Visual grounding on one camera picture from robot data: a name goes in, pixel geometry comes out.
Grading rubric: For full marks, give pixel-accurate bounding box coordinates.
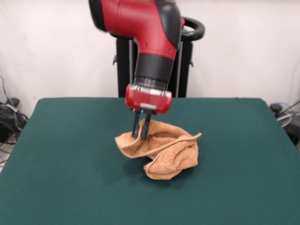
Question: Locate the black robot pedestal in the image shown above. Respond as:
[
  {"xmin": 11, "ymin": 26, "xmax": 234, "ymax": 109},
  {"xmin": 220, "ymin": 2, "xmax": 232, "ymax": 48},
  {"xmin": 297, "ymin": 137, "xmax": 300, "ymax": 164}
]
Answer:
[{"xmin": 112, "ymin": 16, "xmax": 206, "ymax": 98}]

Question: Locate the dark green table cloth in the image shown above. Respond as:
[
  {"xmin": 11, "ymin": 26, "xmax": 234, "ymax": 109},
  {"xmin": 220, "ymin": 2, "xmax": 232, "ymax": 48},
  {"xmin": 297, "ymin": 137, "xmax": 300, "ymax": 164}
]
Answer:
[{"xmin": 0, "ymin": 97, "xmax": 300, "ymax": 225}]

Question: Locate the blue cable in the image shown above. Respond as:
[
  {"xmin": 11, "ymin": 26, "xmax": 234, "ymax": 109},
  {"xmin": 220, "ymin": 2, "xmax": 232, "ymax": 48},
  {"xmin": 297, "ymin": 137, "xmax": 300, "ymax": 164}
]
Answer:
[{"xmin": 273, "ymin": 100, "xmax": 300, "ymax": 115}]

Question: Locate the black cable tangle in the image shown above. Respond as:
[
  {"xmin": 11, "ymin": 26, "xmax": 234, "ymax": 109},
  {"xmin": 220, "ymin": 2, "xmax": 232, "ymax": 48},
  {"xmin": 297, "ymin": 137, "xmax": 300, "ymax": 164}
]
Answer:
[{"xmin": 0, "ymin": 75, "xmax": 30, "ymax": 167}]

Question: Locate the black round base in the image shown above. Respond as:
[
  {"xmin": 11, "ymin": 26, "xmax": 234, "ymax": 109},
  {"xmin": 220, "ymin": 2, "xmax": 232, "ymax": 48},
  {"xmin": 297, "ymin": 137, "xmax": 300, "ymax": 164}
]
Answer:
[{"xmin": 276, "ymin": 112, "xmax": 300, "ymax": 146}]

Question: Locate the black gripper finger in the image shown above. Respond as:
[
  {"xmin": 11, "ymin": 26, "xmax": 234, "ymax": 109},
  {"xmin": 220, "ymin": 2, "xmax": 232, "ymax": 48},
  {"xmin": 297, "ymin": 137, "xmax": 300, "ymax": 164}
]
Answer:
[
  {"xmin": 141, "ymin": 113, "xmax": 152, "ymax": 141},
  {"xmin": 131, "ymin": 109, "xmax": 142, "ymax": 139}
]

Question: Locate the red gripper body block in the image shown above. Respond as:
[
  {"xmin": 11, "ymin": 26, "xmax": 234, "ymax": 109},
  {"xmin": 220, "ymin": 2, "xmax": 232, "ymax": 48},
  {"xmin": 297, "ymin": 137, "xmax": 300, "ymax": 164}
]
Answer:
[{"xmin": 125, "ymin": 84, "xmax": 173, "ymax": 115}]

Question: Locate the tan terry towel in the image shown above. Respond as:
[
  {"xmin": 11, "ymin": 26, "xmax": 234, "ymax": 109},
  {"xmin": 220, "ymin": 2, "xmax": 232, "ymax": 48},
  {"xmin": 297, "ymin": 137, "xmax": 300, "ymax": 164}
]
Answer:
[{"xmin": 114, "ymin": 118, "xmax": 203, "ymax": 180}]

